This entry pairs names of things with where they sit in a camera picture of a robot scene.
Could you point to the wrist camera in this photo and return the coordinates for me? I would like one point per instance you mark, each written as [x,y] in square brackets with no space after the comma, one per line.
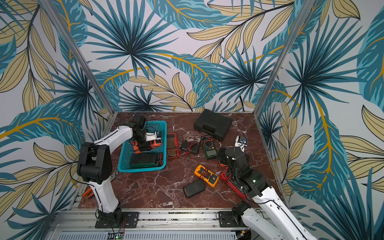
[153,136]
[240,142]

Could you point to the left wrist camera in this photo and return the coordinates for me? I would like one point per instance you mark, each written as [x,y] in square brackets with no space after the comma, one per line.
[153,136]

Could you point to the red multimeter face down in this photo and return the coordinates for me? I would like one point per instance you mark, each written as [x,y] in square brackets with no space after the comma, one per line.
[173,150]

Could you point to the black plastic tool case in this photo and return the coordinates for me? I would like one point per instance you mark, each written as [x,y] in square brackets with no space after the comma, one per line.
[213,124]

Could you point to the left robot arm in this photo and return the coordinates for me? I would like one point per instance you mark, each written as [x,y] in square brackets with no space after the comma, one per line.
[95,165]

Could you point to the orange handled pliers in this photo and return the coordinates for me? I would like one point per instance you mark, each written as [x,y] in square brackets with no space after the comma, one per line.
[89,192]

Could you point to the green multimeter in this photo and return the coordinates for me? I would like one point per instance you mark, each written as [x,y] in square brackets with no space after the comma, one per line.
[209,148]

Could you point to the yellow multimeter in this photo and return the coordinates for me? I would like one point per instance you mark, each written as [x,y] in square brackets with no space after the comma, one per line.
[206,175]

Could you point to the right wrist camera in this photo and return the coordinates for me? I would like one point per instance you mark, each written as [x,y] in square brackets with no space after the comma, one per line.
[240,142]

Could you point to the black green multimeter face down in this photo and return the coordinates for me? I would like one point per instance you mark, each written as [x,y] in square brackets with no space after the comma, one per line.
[144,160]

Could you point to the small black case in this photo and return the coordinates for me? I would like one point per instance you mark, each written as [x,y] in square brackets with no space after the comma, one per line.
[194,188]

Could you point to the teal plastic basket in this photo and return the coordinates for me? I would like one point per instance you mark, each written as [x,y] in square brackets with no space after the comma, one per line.
[127,151]

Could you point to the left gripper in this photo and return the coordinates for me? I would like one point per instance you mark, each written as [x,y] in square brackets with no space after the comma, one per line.
[144,146]

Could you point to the orange black multimeter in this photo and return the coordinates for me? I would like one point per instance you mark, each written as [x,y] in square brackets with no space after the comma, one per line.
[154,143]

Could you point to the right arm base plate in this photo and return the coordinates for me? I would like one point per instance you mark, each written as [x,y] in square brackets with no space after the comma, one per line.
[229,219]

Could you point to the aluminium front rail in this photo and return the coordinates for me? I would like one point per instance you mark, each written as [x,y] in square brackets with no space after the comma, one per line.
[184,219]

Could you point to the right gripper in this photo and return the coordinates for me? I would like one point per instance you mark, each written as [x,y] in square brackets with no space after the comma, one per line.
[229,154]

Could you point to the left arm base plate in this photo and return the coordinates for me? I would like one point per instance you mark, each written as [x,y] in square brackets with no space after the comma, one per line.
[123,220]

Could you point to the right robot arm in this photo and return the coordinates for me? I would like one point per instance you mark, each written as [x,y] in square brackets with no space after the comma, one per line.
[263,211]

